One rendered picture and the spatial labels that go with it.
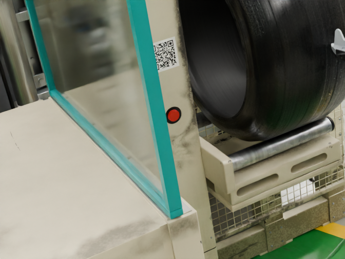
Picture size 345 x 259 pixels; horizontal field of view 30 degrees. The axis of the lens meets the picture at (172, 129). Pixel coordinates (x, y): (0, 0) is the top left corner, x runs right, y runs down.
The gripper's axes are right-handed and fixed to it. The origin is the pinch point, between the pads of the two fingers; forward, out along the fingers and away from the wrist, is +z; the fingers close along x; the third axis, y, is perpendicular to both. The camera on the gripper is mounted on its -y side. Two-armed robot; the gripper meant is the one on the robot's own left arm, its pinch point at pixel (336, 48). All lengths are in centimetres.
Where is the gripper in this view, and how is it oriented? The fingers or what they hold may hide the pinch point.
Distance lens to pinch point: 154.2
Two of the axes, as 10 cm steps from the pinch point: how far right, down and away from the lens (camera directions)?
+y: -1.9, -9.2, -3.5
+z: -4.3, -2.4, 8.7
